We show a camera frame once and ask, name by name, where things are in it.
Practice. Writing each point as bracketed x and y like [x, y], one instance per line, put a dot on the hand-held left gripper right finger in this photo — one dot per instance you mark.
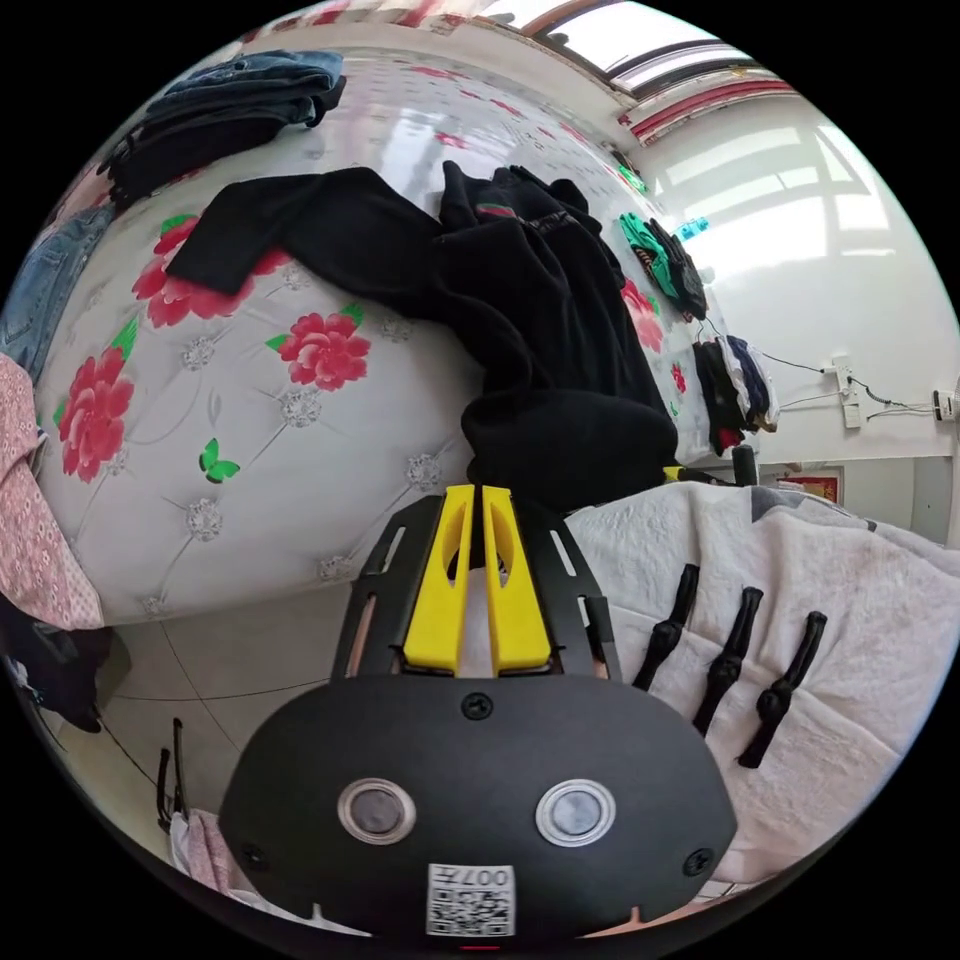
[517, 622]

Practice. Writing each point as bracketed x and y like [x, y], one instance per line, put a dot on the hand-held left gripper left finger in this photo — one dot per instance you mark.
[435, 615]

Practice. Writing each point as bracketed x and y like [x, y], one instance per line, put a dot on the black hoodie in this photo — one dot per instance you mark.
[525, 315]

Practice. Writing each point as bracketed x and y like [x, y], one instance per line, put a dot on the hanging dark clothes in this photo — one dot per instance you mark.
[731, 390]

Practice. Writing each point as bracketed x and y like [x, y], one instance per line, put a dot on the person's body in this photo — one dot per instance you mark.
[810, 600]

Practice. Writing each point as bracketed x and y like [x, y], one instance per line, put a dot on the green and black clothes heap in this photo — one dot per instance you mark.
[667, 262]

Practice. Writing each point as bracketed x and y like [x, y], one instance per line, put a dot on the bed with floral sheet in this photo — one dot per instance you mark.
[247, 450]

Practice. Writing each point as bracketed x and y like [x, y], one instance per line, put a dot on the white fan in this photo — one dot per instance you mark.
[949, 401]

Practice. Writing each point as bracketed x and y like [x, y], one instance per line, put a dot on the pink dotted cloth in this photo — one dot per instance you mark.
[34, 525]

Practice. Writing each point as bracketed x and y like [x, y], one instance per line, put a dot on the window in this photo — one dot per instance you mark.
[645, 37]

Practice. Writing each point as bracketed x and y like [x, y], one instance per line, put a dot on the blue jeans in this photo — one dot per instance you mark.
[45, 285]

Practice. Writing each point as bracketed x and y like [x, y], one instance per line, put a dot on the pile of clothes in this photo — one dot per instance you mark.
[225, 112]

